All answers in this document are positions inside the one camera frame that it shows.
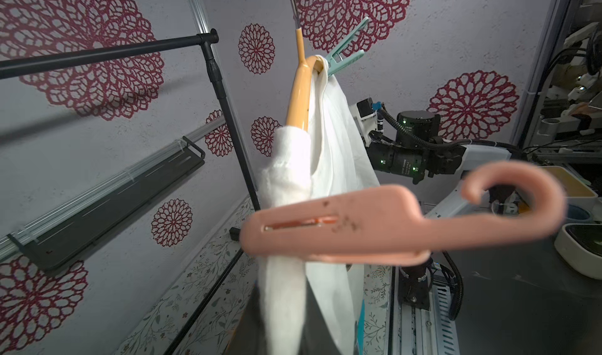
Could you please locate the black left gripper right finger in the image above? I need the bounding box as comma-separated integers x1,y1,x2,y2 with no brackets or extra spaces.
300,280,340,355

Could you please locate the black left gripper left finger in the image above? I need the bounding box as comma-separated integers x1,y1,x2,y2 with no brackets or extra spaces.
225,285,267,355

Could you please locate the white t-shirt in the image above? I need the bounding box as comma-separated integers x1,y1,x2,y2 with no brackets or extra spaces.
242,68,379,354

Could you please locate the wooden hanger with metal hook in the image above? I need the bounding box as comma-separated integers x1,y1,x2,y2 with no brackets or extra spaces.
286,0,325,131

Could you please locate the pink clothespin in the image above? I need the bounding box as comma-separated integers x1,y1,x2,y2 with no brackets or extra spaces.
240,161,567,267

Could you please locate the mint green clothespin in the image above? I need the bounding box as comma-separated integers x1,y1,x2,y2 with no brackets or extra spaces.
324,16,372,78

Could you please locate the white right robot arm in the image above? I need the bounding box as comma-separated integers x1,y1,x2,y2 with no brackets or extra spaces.
354,102,524,321

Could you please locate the black clothes rack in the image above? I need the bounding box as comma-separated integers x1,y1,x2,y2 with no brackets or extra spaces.
1,48,246,354

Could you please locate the black wall shelf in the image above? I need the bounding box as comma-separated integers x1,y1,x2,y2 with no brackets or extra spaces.
1,137,205,273

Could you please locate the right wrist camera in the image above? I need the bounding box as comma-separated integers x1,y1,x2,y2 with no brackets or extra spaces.
349,97,383,148

